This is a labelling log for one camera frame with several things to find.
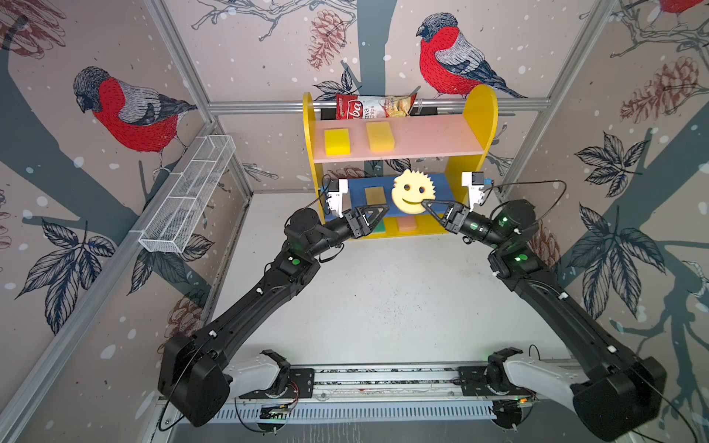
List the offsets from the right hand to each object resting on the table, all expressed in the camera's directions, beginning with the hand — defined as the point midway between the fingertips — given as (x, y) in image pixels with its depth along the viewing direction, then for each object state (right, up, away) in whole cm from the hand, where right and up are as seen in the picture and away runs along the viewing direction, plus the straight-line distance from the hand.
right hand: (416, 210), depth 63 cm
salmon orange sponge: (+5, -5, +43) cm, 43 cm away
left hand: (-8, 0, -2) cm, 8 cm away
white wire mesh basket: (-64, -4, +8) cm, 64 cm away
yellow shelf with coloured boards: (+3, +22, +55) cm, 59 cm away
